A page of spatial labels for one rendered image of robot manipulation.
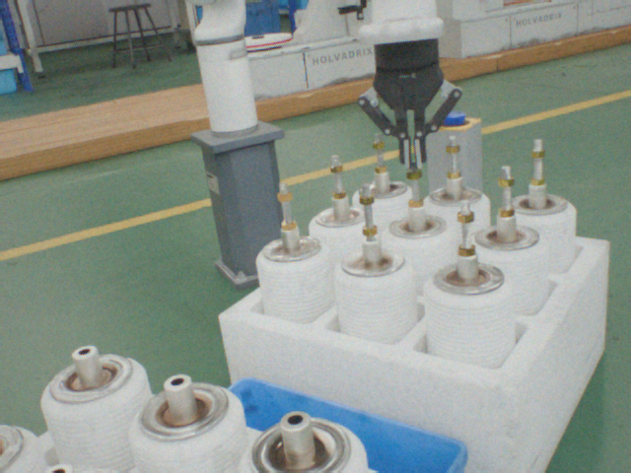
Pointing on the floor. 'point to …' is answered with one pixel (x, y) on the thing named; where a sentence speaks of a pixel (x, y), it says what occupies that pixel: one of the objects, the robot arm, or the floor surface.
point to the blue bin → (379, 440)
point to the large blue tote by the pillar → (262, 18)
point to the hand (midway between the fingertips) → (412, 152)
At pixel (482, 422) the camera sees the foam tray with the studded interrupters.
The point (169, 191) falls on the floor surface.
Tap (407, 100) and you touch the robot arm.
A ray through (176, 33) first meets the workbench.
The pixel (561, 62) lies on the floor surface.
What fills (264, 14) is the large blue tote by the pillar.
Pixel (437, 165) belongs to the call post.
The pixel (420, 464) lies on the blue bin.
